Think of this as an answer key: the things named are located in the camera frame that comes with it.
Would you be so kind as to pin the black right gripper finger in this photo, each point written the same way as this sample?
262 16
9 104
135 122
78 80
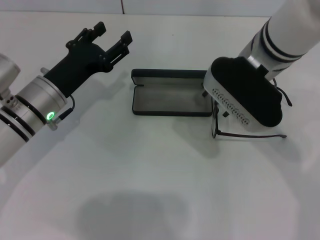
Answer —
225 114
204 94

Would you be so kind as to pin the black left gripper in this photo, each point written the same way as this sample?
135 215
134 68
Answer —
80 60

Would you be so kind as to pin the black glasses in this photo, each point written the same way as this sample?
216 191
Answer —
250 135

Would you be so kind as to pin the black glasses case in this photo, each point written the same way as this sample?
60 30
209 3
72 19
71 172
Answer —
170 100

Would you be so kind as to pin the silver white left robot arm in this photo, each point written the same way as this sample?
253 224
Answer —
37 100

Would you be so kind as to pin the silver round connector port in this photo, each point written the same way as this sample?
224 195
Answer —
44 70

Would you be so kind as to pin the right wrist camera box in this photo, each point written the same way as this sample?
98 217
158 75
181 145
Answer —
247 87

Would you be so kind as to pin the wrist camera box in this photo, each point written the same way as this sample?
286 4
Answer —
247 87
8 72

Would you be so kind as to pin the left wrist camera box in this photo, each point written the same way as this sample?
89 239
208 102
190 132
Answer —
8 72

